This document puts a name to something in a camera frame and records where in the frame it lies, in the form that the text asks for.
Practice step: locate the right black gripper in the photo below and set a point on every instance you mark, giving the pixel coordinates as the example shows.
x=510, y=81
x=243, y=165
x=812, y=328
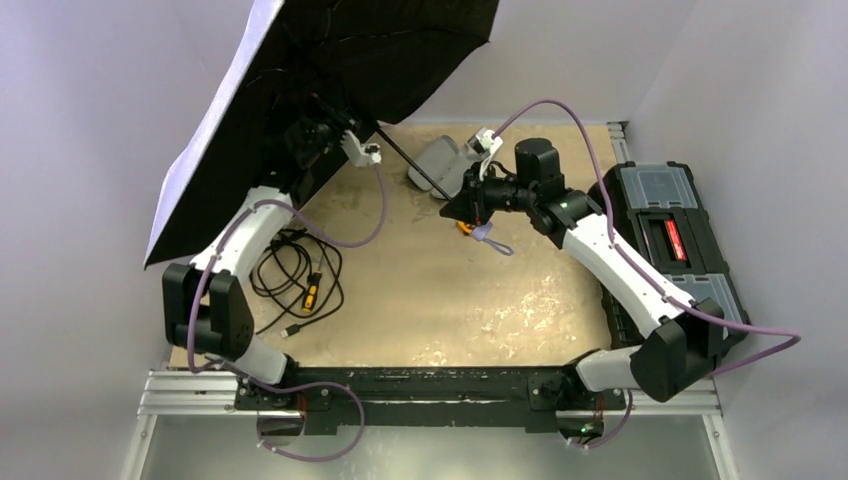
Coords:
x=473, y=201

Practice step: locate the black grey umbrella case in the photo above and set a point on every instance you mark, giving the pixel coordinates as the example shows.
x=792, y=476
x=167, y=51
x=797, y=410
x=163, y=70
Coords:
x=445, y=162

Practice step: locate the lilac black folding umbrella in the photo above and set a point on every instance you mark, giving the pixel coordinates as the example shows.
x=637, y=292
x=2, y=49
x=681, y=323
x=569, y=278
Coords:
x=303, y=74

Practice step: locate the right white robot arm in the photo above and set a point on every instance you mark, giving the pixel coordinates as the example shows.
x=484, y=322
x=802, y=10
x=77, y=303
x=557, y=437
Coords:
x=681, y=344

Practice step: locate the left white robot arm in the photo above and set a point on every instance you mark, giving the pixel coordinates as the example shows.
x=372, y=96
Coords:
x=205, y=307

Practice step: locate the yellow tape measure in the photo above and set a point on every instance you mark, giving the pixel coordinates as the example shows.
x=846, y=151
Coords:
x=465, y=228

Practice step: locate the black plastic toolbox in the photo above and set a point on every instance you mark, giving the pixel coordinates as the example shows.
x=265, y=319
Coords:
x=658, y=211

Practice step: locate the yellow black screwdriver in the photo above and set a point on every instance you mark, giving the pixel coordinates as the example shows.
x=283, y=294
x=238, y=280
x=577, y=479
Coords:
x=311, y=292

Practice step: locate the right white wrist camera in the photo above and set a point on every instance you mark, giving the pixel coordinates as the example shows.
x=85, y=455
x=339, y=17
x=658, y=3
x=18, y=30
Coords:
x=482, y=148

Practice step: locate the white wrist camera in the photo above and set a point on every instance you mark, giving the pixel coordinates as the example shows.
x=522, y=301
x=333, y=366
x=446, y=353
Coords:
x=360, y=154
x=482, y=148

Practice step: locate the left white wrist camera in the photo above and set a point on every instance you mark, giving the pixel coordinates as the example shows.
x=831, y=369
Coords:
x=360, y=154

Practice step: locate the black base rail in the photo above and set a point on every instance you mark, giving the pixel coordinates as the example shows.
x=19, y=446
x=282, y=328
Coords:
x=542, y=399

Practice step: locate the aluminium frame rail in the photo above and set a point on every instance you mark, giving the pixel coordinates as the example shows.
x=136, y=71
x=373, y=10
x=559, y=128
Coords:
x=180, y=393

